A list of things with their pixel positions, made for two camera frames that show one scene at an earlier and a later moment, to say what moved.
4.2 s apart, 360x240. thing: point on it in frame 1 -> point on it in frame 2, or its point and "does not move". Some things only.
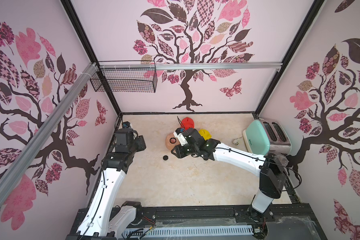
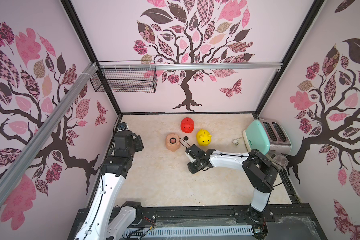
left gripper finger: x=140 y=144 does not move
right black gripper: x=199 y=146 -> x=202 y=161
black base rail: x=281 y=217 does not move
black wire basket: x=125 y=76 does not move
